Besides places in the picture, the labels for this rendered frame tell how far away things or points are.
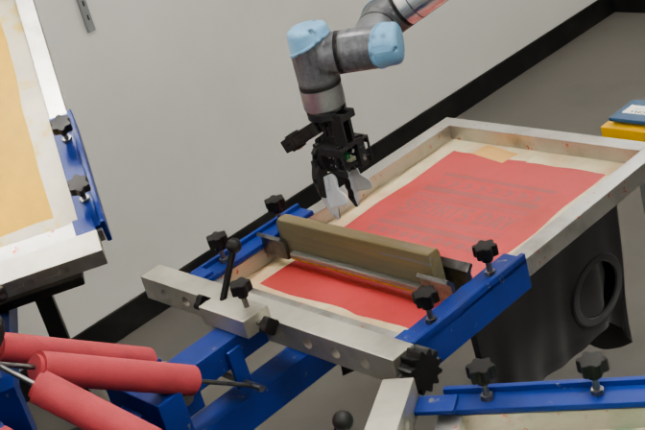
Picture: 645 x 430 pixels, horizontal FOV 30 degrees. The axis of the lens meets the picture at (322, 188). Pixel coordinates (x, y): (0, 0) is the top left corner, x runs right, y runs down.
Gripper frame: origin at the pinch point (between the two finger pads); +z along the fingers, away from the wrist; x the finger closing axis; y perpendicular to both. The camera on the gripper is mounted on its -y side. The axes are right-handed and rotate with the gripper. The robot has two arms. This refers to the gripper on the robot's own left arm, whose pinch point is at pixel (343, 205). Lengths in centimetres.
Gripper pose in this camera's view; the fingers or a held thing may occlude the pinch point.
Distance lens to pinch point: 221.4
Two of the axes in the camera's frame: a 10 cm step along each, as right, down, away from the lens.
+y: 6.9, 1.4, -7.1
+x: 6.9, -4.5, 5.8
